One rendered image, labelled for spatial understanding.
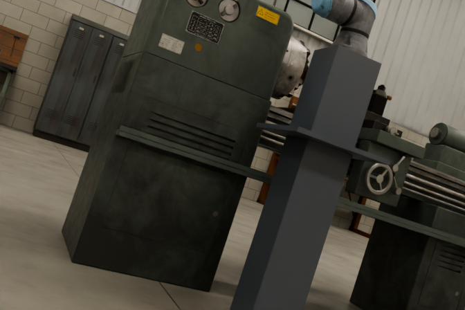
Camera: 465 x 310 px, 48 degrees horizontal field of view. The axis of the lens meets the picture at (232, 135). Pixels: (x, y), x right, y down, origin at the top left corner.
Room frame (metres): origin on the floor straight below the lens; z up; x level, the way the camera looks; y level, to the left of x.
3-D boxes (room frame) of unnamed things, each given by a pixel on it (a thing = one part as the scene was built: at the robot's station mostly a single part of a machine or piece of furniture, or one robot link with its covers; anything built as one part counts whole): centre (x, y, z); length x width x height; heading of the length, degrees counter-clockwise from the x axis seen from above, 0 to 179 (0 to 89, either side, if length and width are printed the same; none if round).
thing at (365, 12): (2.07, -0.33, 1.27); 0.13 x 0.12 x 0.14; 112
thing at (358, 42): (2.07, -0.33, 1.15); 0.15 x 0.15 x 0.10
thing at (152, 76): (2.39, 0.25, 0.43); 0.60 x 0.48 x 0.86; 113
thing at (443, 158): (3.03, -1.22, 1.01); 0.30 x 0.20 x 0.29; 113
